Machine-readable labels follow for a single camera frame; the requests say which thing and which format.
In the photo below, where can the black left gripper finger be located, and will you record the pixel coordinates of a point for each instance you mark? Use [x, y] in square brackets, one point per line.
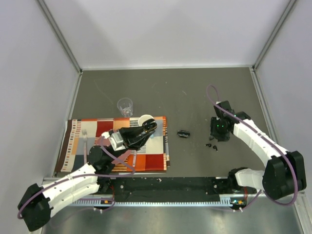
[132, 131]
[142, 139]

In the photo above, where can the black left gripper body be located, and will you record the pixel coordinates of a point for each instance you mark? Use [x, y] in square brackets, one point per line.
[126, 140]

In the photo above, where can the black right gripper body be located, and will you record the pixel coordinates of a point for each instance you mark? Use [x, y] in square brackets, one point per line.
[217, 130]

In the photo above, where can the black case with gold line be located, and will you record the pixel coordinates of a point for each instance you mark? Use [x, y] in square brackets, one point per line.
[149, 125]

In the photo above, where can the black taped earbud charging case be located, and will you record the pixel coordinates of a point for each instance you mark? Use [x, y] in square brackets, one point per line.
[183, 134]

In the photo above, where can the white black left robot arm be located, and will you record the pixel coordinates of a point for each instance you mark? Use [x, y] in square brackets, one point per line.
[40, 203]

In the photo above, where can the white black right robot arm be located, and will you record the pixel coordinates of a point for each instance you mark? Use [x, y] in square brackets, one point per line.
[284, 172]

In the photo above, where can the blue mug white inside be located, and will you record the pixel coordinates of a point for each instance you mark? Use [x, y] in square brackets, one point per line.
[144, 118]

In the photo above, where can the clear plastic cup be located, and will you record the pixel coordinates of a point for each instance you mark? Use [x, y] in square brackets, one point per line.
[125, 106]

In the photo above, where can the pink dotted plate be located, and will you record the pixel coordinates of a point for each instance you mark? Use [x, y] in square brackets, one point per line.
[106, 143]

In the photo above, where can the orange patchwork placemat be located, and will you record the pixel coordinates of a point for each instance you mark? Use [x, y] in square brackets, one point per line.
[153, 157]

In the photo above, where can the pink handled knife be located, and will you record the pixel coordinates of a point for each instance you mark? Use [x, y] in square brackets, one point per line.
[134, 159]

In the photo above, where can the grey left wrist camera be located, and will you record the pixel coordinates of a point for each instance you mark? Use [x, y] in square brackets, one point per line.
[115, 140]

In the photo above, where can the pink handled fork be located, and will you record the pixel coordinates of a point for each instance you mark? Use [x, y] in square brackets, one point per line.
[85, 138]

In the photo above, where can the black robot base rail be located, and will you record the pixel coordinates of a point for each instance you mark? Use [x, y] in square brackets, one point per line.
[165, 189]

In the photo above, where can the white slotted cable duct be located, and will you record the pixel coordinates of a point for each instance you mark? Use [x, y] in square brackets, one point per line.
[221, 201]

